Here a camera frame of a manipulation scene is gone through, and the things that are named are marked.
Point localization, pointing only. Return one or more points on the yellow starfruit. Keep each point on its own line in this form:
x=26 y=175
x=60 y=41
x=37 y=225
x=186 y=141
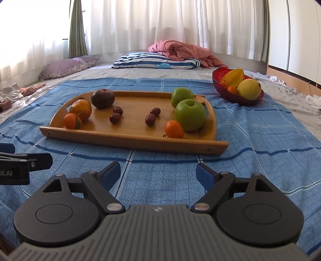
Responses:
x=233 y=77

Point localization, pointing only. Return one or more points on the small white cloth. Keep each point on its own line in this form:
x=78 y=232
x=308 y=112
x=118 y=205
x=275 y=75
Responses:
x=277 y=79

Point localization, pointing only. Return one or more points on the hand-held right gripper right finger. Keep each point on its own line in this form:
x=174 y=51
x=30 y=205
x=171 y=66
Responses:
x=205 y=177

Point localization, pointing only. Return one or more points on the crumpled white cloth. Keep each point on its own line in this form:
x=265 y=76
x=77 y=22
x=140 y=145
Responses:
x=313 y=101

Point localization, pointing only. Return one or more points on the dark purple round fruit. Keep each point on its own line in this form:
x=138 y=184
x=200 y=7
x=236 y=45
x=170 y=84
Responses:
x=102 y=99

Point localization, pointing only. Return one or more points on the large green apple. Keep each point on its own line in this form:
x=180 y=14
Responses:
x=190 y=115

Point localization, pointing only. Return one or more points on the red date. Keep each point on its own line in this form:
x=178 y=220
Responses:
x=117 y=110
x=155 y=112
x=150 y=120
x=115 y=118

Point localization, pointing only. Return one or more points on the white wardrobe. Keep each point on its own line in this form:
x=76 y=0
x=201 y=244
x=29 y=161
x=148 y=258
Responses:
x=296 y=32

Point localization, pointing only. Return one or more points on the wooden tray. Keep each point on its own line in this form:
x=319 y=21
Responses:
x=135 y=133

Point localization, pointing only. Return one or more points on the yellow pear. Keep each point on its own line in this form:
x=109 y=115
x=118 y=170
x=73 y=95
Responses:
x=249 y=89

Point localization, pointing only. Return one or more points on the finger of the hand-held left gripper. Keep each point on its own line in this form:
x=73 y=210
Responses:
x=40 y=160
x=7 y=148

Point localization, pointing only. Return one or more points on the large orange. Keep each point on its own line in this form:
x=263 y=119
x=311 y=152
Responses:
x=81 y=109

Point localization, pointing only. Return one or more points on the white garment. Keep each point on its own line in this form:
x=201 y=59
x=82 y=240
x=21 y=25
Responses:
x=10 y=92

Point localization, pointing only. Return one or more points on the grey patterned bed sheet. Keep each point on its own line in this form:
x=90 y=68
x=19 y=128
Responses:
x=293 y=108

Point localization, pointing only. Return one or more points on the small round mandarin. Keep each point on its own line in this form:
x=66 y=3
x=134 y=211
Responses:
x=174 y=129

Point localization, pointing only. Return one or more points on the small green apple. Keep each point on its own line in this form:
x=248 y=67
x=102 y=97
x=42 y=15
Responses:
x=181 y=96

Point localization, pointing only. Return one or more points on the small mandarin with stem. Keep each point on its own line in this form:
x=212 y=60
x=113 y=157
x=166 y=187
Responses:
x=72 y=121

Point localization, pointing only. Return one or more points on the purple pillow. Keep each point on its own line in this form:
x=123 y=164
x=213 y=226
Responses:
x=65 y=67

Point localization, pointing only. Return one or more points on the blue striped pillow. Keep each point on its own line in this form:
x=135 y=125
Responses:
x=150 y=61

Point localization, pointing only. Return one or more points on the white sheer curtain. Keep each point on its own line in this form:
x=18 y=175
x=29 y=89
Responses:
x=175 y=20
x=37 y=50

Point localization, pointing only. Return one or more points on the red glass bowl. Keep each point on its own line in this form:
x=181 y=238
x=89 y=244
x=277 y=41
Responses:
x=220 y=92

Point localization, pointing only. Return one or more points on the blue checked blanket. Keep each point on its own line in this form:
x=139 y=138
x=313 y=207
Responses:
x=250 y=150

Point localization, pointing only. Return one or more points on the pink quilt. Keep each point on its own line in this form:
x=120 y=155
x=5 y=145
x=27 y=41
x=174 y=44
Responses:
x=185 y=51

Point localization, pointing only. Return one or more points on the pink garment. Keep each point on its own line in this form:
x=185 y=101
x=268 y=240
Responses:
x=31 y=89
x=5 y=105

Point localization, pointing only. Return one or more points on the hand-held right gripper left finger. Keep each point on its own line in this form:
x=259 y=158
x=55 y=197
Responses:
x=111 y=175

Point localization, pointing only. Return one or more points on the small kumquat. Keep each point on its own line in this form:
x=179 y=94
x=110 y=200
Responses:
x=232 y=90
x=223 y=85

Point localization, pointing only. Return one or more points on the wooden bed frame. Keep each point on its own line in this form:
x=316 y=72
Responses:
x=293 y=77

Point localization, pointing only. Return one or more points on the grey-green drape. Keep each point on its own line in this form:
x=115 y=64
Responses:
x=265 y=30
x=77 y=30

